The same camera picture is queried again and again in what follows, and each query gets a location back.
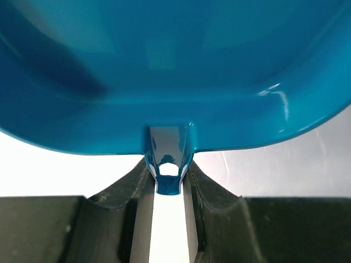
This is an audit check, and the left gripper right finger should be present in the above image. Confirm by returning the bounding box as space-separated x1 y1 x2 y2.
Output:
183 163 350 262

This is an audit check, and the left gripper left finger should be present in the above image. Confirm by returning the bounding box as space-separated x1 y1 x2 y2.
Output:
1 160 154 262

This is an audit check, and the blue plastic dustpan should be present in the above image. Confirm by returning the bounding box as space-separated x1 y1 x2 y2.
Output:
1 1 350 195

